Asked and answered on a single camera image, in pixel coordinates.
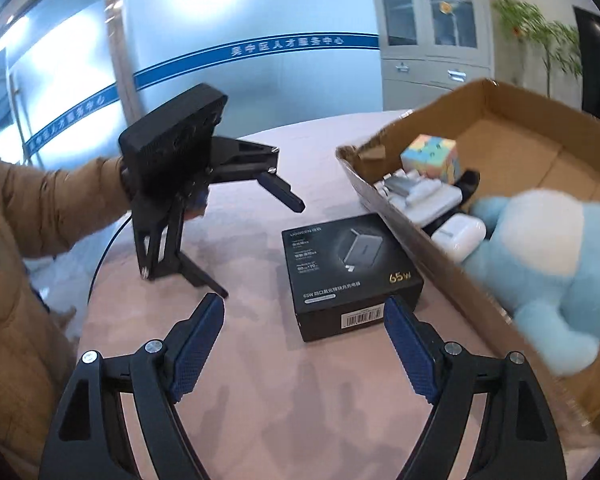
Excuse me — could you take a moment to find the black charger box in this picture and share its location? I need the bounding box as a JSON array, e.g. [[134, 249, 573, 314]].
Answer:
[[282, 214, 424, 342]]

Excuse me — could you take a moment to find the grey white toy tray set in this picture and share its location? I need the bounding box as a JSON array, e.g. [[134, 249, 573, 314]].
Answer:
[[374, 170, 463, 226]]

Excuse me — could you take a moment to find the pastel rubik's cube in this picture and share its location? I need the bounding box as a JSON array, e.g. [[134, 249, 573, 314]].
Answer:
[[400, 134, 460, 184]]

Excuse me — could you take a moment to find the blue plush toy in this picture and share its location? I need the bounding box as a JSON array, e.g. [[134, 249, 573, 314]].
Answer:
[[462, 188, 600, 377]]

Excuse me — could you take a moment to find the white earbuds case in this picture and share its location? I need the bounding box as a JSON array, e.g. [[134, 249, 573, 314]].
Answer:
[[431, 214, 486, 263]]

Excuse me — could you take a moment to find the black curved handle object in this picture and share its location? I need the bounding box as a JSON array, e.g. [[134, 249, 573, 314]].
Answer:
[[454, 169, 480, 207]]

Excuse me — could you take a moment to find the left forearm tan jacket sleeve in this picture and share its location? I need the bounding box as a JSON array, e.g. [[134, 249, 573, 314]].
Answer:
[[0, 148, 134, 261]]

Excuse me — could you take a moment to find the person's left hand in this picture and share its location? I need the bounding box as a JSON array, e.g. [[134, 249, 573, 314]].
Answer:
[[184, 194, 209, 221]]

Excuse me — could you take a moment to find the grey metal glass-door cabinet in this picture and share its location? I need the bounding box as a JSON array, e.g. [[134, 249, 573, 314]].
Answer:
[[374, 0, 494, 110]]

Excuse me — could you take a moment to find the cardboard box tray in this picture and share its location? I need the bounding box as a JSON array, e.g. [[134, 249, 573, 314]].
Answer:
[[336, 79, 600, 434]]

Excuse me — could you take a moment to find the green potted plant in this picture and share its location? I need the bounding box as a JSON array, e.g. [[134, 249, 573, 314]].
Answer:
[[491, 0, 582, 100]]

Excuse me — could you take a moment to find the black tv screen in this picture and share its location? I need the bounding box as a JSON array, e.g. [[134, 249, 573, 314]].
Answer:
[[573, 6, 600, 119]]

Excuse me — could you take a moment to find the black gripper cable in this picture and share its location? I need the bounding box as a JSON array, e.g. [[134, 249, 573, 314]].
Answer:
[[85, 211, 134, 306]]

